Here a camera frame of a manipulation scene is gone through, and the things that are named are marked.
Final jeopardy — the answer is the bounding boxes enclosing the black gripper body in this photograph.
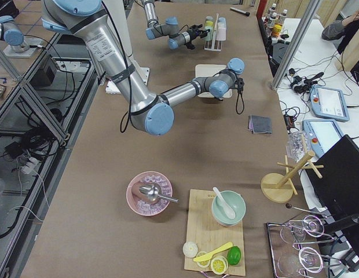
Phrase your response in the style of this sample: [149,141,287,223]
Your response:
[234,77,244,92]
[187,26,202,43]

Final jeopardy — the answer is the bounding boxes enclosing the white wire cup rack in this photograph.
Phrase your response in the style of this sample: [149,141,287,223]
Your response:
[204,13,224,52]

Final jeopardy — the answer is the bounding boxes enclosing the cream rabbit tray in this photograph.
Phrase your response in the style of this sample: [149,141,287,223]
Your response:
[195,64,232,98]

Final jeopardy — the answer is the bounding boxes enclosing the green cup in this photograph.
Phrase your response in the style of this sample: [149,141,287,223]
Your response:
[204,26,213,41]

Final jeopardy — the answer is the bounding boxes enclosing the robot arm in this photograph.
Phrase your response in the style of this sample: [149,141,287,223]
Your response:
[141,1,210,50]
[42,1,244,136]

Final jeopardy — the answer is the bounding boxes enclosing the yellow cup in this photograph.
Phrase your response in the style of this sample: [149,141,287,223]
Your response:
[205,20,214,27]

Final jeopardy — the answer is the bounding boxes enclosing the pink cup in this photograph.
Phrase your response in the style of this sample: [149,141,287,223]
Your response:
[216,27,226,41]

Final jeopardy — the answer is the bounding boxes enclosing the cream white cup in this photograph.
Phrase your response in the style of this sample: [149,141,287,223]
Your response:
[218,22,226,29]

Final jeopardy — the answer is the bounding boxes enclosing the blue cup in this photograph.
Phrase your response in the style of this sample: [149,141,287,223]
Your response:
[218,17,226,25]

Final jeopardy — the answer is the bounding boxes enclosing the clear plastic cup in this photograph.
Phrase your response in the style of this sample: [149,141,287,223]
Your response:
[286,131,312,161]

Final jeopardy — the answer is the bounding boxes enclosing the metal cylinder black cap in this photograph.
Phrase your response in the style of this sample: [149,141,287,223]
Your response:
[230,7,250,17]

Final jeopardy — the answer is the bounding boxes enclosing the grey folded cloth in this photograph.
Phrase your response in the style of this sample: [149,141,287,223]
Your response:
[248,115,272,134]

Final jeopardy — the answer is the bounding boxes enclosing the blue teach pendant far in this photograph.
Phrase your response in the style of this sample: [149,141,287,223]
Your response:
[310,85,350,122]

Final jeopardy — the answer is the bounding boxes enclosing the blue teach pendant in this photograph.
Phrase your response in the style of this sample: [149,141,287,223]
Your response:
[310,85,350,122]
[302,119,344,158]

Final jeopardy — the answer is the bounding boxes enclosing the blue teach pendant near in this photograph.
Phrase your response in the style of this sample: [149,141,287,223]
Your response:
[302,119,344,158]

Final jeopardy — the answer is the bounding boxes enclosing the wooden mug tree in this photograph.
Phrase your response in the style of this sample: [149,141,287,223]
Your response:
[261,149,324,203]

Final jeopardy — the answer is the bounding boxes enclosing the green stacked bowls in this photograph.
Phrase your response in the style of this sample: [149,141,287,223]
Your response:
[211,190,247,228]

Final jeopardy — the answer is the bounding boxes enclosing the seated person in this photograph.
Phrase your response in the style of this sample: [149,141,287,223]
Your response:
[321,8,359,54]

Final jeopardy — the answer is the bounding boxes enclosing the white ceramic spoon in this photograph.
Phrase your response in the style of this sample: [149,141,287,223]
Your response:
[213,186,236,220]

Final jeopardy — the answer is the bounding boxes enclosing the metal scoop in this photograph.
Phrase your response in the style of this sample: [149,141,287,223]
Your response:
[139,184,179,203]

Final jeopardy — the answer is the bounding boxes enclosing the pink bowl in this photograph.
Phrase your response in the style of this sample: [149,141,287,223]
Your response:
[126,171,173,216]

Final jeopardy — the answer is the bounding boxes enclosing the black monitor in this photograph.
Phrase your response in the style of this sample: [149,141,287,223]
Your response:
[306,135,359,218]

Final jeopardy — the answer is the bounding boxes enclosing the wooden cutting board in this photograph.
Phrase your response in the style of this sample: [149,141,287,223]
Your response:
[184,189,247,276]

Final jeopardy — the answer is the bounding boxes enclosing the green lime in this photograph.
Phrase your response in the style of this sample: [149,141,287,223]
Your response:
[226,246,241,265]

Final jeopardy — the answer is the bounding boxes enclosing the yellow plastic knife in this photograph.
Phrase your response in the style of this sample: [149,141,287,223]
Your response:
[193,242,233,262]

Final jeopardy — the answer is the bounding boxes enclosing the lemon slice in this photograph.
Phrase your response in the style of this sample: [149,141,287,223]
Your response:
[210,255,229,275]

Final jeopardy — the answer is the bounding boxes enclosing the aluminium frame post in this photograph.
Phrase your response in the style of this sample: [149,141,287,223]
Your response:
[271,0,322,91]

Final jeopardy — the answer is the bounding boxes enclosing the wire glass rack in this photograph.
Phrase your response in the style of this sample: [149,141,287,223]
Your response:
[265,202,359,278]

